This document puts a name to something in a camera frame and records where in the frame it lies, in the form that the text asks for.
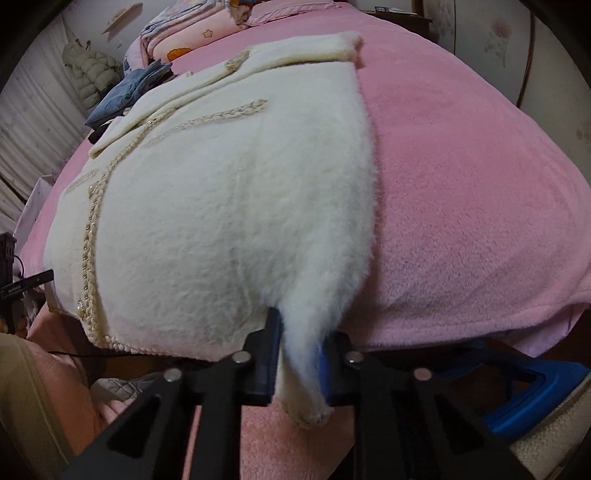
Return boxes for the white paper bag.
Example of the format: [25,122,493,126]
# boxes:
[14,174,58,241]

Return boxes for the pale patterned curtain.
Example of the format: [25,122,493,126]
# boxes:
[0,28,93,222]

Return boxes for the folded black garment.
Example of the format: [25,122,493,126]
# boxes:
[87,121,116,143]

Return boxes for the black ribbed object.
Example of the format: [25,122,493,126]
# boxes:
[0,233,18,278]

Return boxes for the folded pink flower-print quilt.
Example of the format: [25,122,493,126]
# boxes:
[152,9,250,63]

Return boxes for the beige fuzzy cushion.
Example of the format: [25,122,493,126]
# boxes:
[510,401,591,480]

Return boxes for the folded blue jeans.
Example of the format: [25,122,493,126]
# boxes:
[84,61,174,130]

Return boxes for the light wood wall shelf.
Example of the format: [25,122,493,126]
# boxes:
[102,2,144,33]

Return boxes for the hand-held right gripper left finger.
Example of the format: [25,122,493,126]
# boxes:
[58,306,284,480]

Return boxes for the person's pink fleece pants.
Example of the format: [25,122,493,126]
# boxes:
[25,305,365,480]

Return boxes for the beige puffer jacket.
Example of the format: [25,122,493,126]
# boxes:
[62,39,124,112]

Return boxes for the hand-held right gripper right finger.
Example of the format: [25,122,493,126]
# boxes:
[315,330,536,480]

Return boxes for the pink plush bed blanket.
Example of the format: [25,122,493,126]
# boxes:
[21,0,591,358]

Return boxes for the black cable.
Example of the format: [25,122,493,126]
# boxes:
[46,350,158,360]

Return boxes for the wooden nightstand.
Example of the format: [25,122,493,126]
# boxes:
[413,0,433,42]

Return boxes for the floral wardrobe sliding doors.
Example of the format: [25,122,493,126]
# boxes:
[416,0,591,153]

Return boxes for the small pink printed cushion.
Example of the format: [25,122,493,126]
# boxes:
[122,34,153,70]

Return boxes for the white fuzzy cardigan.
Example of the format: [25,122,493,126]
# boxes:
[42,30,377,430]

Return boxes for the pink pillow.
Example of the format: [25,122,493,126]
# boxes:
[245,0,352,26]

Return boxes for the blue plastic stool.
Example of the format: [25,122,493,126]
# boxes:
[480,360,591,444]

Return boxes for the grey quilted cloth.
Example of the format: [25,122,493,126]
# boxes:
[90,373,151,409]

